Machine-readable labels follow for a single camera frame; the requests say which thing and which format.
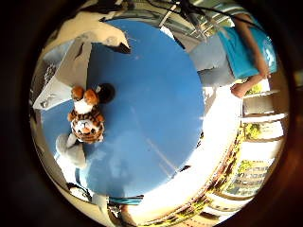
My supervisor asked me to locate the black cable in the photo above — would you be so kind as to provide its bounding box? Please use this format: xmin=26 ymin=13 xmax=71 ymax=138
xmin=148 ymin=0 xmax=264 ymax=34

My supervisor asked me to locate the grey fabric storage container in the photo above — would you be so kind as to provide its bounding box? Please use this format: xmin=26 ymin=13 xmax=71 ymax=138
xmin=32 ymin=40 xmax=93 ymax=112

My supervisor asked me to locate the white fluffy plush toy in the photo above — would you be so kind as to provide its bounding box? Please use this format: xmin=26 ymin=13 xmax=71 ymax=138
xmin=55 ymin=131 xmax=88 ymax=170

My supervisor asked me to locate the orange striped tiger plush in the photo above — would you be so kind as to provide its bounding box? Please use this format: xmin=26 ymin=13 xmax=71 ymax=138
xmin=66 ymin=84 xmax=107 ymax=145

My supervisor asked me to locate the person in teal shirt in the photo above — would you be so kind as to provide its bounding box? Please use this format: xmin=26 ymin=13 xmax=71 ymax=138
xmin=217 ymin=12 xmax=279 ymax=99

